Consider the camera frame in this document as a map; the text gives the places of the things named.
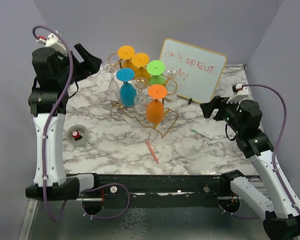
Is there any orange plastic wine glass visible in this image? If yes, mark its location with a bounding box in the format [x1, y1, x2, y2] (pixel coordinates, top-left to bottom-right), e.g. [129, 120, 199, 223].
[145, 84, 167, 124]

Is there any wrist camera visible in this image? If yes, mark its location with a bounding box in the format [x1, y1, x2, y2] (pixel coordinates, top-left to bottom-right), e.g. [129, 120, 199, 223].
[226, 83, 250, 104]
[36, 33, 68, 56]

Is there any clear tall wine glass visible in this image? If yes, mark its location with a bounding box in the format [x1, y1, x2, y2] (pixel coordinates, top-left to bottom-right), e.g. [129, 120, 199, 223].
[103, 60, 120, 102]

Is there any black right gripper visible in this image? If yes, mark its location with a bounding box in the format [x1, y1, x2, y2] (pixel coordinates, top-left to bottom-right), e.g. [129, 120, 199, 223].
[200, 95, 244, 134]

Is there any yellow plastic wine glass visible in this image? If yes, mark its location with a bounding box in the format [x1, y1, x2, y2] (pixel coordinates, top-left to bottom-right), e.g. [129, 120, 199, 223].
[117, 45, 135, 70]
[131, 52, 151, 80]

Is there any blue plastic wine glass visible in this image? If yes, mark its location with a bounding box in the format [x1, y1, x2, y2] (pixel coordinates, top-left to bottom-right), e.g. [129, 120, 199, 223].
[116, 68, 137, 107]

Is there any yellow framed whiteboard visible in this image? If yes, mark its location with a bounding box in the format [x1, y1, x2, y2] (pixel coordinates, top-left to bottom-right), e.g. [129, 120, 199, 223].
[159, 38, 228, 104]

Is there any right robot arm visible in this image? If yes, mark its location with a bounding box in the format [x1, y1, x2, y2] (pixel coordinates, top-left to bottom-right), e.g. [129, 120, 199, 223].
[200, 96, 300, 240]

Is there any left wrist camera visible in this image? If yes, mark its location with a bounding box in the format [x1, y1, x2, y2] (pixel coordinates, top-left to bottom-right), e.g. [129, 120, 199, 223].
[36, 33, 68, 56]

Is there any clear tape roll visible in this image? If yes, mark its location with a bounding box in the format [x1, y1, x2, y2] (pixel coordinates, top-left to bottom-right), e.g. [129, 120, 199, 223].
[66, 124, 90, 147]

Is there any red marker pen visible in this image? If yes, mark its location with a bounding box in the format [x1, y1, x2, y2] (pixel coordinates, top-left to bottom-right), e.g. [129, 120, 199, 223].
[145, 140, 159, 164]

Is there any gold wire wine glass rack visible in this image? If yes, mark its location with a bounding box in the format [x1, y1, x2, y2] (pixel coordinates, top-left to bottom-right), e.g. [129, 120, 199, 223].
[104, 46, 179, 137]

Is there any white green marker pen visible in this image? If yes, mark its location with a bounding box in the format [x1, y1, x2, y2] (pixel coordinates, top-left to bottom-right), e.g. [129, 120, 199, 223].
[190, 128, 213, 141]

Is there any green plastic wine glass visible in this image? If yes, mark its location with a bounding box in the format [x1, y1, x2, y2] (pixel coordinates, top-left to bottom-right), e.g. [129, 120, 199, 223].
[146, 60, 166, 86]

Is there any black metal base frame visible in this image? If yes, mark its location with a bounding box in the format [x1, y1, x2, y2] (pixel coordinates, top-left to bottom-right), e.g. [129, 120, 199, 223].
[78, 173, 245, 212]

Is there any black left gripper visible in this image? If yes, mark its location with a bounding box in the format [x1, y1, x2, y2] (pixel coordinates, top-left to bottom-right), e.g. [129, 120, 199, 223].
[57, 42, 102, 87]

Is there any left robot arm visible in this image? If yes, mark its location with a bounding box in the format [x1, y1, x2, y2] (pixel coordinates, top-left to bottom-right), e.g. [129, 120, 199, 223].
[25, 43, 102, 201]

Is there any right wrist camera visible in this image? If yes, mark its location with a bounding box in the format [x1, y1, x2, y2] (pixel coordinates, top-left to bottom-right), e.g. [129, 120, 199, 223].
[226, 83, 250, 104]

